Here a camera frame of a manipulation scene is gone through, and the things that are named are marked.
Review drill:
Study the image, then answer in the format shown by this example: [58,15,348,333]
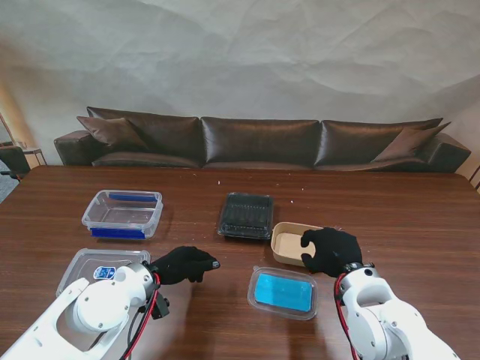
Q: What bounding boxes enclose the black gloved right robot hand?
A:
[300,226,364,279]

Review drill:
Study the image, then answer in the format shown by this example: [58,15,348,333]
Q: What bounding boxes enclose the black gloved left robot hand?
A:
[149,245,221,285]

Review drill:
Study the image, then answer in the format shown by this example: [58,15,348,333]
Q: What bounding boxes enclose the kraft paper food container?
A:
[270,221,326,268]

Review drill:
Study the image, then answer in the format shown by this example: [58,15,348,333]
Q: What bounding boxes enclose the clear lid with blue insert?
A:
[247,265,319,322]

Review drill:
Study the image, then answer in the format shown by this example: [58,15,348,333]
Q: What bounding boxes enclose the thin clear plastic tray lid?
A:
[217,191,274,241]

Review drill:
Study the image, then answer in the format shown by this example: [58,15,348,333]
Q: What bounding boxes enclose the clear container with blue clips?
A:
[81,189,163,240]

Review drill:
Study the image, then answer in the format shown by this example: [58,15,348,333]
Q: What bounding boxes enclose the black ribbed plastic tray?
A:
[219,193,273,241]

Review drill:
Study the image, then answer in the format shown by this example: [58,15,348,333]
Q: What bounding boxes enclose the clear lid with blue label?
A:
[55,247,152,300]

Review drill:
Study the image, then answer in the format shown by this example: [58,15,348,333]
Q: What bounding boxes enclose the brown leather cushion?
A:
[370,121,452,163]
[76,115,151,153]

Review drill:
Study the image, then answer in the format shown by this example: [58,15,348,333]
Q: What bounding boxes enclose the dark brown leather sofa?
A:
[53,106,473,174]

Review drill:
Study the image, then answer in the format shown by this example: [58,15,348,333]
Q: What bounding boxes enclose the small side table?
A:
[20,141,48,167]

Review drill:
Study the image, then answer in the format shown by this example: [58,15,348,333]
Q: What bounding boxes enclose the black office chair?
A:
[0,145,32,181]

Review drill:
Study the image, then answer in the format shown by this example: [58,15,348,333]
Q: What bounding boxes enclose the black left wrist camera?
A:
[149,290,172,320]

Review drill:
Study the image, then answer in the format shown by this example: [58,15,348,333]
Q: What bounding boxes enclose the red black right arm cables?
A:
[334,275,361,360]

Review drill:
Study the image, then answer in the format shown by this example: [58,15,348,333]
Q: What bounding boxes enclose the red black arm cables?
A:
[89,271,162,360]
[334,275,361,360]

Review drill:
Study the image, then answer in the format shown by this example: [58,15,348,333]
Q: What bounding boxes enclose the red black left arm cables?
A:
[89,271,162,360]

